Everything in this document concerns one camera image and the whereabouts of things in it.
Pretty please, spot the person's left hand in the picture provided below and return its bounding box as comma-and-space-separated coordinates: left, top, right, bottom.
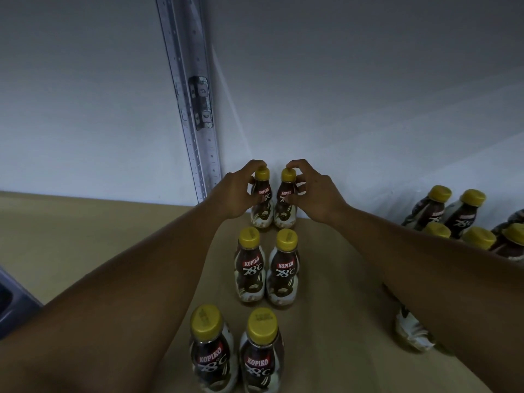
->
206, 159, 269, 221

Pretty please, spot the person's left forearm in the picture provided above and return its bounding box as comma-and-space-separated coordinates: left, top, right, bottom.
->
0, 196, 230, 393

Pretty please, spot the person's right hand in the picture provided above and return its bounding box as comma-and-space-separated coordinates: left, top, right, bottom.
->
285, 158, 353, 227

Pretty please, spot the white metal shelving rack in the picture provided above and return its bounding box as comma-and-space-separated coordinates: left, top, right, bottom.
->
0, 0, 524, 393

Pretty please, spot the group of Kopiko coffee bottles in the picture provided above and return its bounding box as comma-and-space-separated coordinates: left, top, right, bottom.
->
190, 186, 524, 393

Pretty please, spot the coffee bottle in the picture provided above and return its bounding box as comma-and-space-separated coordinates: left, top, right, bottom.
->
273, 168, 299, 231
249, 166, 275, 233

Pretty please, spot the person's right forearm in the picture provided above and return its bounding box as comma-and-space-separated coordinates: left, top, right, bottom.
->
334, 204, 524, 393

